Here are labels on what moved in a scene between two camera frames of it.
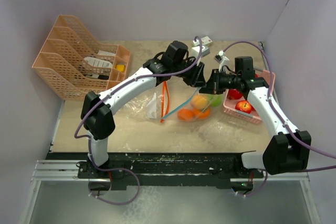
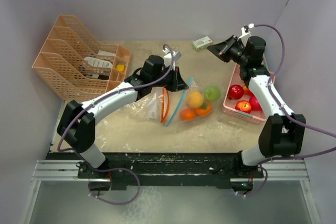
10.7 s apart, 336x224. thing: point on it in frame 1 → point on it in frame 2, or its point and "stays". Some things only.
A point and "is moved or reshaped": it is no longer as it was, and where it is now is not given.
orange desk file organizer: (75, 62) stays
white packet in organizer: (100, 62) stays
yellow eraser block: (120, 67) stays
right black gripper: (212, 85) → (222, 49)
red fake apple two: (233, 94) stays
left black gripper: (196, 78) → (177, 83)
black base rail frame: (165, 171) stays
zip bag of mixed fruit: (198, 107) is moved or reshaped
